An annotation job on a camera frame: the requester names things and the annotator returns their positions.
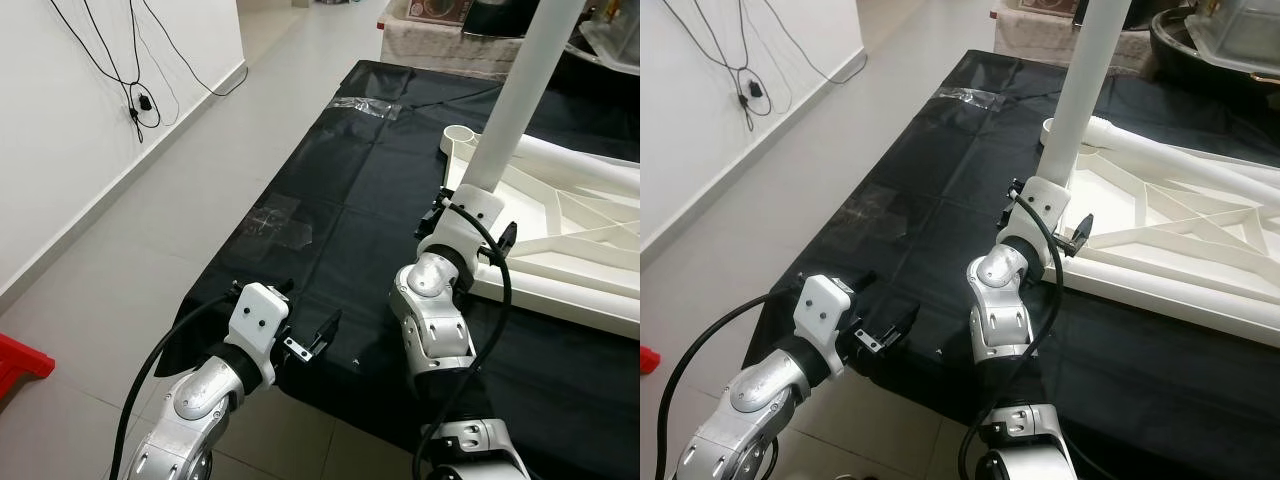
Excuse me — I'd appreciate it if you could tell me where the white plastic table top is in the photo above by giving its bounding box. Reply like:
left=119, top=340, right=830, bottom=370
left=1040, top=115, right=1280, bottom=349
left=440, top=125, right=640, bottom=339

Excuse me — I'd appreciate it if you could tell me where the black tablecloth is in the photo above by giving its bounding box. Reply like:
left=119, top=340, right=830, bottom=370
left=757, top=50, right=1280, bottom=480
left=175, top=60, right=640, bottom=480

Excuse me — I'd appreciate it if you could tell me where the clear tape strip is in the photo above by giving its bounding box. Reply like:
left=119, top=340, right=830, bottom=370
left=325, top=95, right=401, bottom=121
left=935, top=88, right=1001, bottom=111

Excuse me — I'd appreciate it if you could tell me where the black round basin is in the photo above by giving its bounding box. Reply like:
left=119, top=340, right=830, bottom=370
left=1148, top=8, right=1280, bottom=106

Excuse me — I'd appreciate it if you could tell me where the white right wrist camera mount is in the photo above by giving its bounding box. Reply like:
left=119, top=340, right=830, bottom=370
left=415, top=190, right=508, bottom=266
left=995, top=178, right=1071, bottom=263

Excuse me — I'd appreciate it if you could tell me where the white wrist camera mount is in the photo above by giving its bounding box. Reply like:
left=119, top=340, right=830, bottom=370
left=415, top=190, right=508, bottom=266
left=795, top=275, right=856, bottom=386
left=228, top=283, right=291, bottom=386
left=995, top=178, right=1071, bottom=263

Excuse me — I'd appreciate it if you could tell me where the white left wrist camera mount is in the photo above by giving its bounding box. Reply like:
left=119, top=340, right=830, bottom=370
left=228, top=283, right=291, bottom=386
left=795, top=275, right=856, bottom=386

